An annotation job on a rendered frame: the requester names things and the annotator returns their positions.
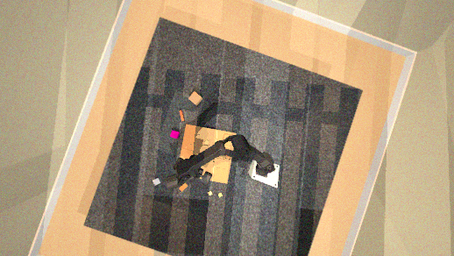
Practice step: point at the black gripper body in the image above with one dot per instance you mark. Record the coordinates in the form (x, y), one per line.
(205, 178)

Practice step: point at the tan cube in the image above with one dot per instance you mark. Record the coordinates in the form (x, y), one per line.
(195, 98)

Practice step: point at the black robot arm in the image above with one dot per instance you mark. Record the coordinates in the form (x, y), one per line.
(187, 169)

